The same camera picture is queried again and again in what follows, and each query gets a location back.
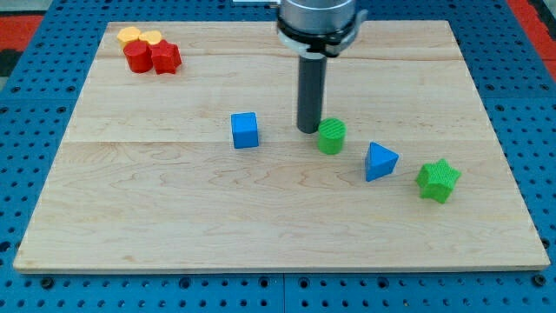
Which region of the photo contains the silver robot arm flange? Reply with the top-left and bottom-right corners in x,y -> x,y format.
276,0 -> 367,60

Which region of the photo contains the blue triangle block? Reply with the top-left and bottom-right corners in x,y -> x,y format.
365,142 -> 399,182

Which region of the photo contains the blue cube block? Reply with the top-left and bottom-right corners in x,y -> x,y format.
231,112 -> 259,149

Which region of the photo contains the green cylinder block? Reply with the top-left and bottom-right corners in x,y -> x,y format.
317,117 -> 347,155

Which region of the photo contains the light wooden board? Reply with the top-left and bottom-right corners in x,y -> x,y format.
13,20 -> 550,274

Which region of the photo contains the grey cylindrical pointer tool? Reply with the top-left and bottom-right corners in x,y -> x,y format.
296,57 -> 327,134

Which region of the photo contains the red star block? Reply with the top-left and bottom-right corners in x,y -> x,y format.
150,39 -> 182,75

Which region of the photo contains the green star block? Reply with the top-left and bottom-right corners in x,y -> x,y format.
415,158 -> 461,203

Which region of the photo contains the red cylinder block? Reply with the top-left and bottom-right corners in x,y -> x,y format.
123,41 -> 153,73

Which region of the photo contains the yellow heart block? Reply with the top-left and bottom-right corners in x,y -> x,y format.
138,30 -> 163,45

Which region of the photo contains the yellow hexagon block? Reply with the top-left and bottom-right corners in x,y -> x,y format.
116,26 -> 142,49

